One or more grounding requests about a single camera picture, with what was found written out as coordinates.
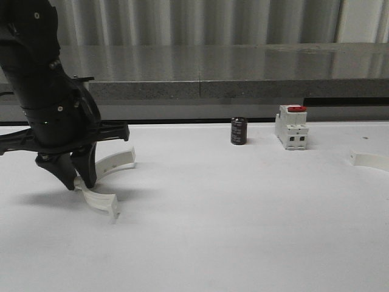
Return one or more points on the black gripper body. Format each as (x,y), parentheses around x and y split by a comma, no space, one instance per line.
(62,116)

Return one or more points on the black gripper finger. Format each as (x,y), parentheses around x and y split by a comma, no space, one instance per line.
(84,161)
(60,166)

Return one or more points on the white curved pipe clamp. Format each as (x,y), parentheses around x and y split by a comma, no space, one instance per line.
(105,202)

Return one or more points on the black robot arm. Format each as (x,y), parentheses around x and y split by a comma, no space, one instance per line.
(29,43)

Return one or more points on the grey stone ledge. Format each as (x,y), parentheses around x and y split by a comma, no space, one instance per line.
(271,73)

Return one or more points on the black cylindrical capacitor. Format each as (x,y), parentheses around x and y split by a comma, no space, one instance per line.
(238,135)

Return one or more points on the white curved pipe piece right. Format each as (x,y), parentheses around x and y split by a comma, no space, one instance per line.
(369,160)

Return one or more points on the white circuit breaker red switch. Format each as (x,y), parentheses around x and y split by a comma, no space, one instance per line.
(290,127)

